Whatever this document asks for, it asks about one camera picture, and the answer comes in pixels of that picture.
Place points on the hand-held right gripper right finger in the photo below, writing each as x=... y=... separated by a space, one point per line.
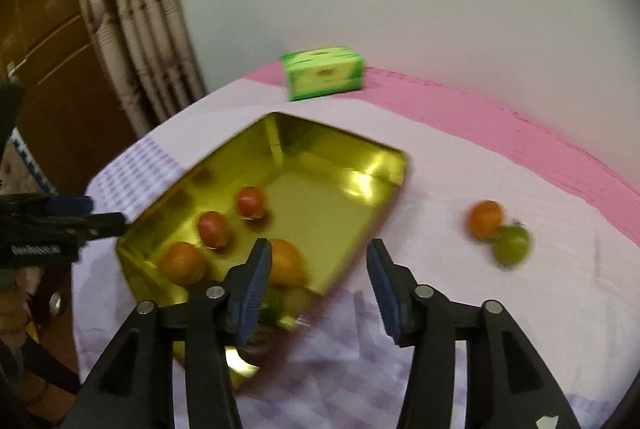
x=387 y=296

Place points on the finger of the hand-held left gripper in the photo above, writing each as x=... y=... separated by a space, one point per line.
x=70 y=204
x=102 y=225

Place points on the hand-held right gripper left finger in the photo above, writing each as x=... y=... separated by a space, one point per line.
x=254 y=291

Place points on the red tomato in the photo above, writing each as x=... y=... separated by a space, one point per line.
x=251 y=202
x=215 y=229

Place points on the maroon tin box gold inside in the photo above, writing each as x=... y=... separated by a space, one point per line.
x=320 y=189

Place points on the small orange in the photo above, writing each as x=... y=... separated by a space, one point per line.
x=485 y=219

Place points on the small green tomato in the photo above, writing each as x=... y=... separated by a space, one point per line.
x=513 y=245

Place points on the brown wooden door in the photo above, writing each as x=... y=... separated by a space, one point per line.
x=50 y=59

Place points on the pink purple checked tablecloth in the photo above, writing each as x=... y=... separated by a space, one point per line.
x=500 y=149

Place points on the beige patterned curtain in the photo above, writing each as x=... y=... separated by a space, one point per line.
x=140 y=19

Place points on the green tissue pack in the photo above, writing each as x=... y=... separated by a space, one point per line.
x=322 y=74

